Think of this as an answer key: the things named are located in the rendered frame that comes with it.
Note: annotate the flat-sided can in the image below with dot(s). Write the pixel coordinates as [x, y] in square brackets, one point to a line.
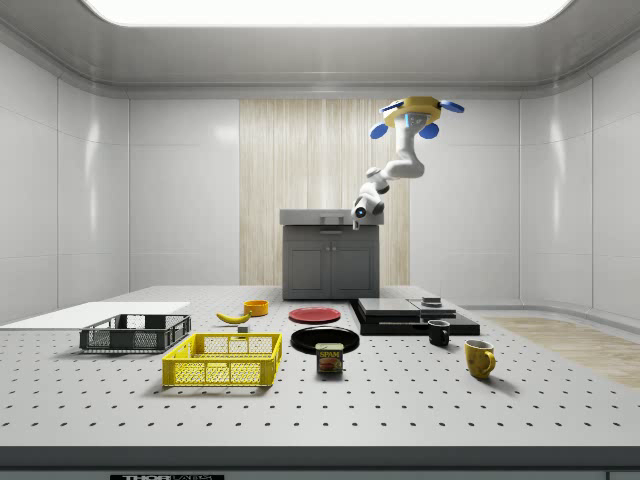
[329, 359]

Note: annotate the yellow basket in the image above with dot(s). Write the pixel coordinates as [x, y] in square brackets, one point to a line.
[220, 372]

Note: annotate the yellow mug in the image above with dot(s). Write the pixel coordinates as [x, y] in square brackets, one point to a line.
[477, 360]

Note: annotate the drone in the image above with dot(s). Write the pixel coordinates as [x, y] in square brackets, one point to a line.
[419, 105]

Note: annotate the banana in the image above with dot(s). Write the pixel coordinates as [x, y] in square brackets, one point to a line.
[232, 318]

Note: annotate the yellow bowl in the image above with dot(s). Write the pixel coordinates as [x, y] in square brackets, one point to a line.
[256, 309]

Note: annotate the black stove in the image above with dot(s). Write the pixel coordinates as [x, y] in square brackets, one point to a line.
[390, 312]

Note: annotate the red plate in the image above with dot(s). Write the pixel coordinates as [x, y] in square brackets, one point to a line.
[315, 315]

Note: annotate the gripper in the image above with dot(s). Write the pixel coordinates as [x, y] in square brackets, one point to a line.
[356, 223]

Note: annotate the dark grey basket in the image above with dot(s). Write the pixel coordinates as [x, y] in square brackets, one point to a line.
[125, 339]

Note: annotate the white cabinet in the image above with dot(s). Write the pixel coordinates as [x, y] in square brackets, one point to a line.
[330, 265]

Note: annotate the black plate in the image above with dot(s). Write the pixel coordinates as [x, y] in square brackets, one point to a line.
[310, 340]

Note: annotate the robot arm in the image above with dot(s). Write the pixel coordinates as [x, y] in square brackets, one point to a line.
[407, 167]

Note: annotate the black mug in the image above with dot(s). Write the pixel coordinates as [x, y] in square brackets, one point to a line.
[440, 334]

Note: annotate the white drawer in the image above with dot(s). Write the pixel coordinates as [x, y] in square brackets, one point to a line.
[305, 217]

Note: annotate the white board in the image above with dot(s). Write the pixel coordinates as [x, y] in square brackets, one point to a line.
[90, 312]

